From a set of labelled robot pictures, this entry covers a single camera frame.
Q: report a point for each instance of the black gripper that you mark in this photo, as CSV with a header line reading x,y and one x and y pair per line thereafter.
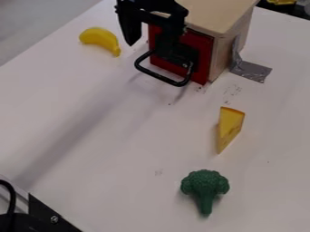
x,y
153,7

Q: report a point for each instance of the yellow toy banana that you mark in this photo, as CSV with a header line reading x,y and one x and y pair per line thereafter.
x,y
101,37

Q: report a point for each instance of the wooden cabinet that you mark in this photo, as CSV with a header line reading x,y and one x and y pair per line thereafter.
x,y
220,15

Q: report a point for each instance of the grey tape strip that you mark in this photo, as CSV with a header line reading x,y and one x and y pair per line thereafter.
x,y
251,71

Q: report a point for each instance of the yellow toy cheese wedge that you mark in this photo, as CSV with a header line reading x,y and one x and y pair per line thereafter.
x,y
229,127

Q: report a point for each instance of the yellow toy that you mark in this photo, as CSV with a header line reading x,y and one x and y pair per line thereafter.
x,y
281,1

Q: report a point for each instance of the green toy broccoli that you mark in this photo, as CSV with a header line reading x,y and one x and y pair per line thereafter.
x,y
204,182

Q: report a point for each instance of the black metal mount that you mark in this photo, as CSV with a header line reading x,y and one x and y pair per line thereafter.
x,y
36,219

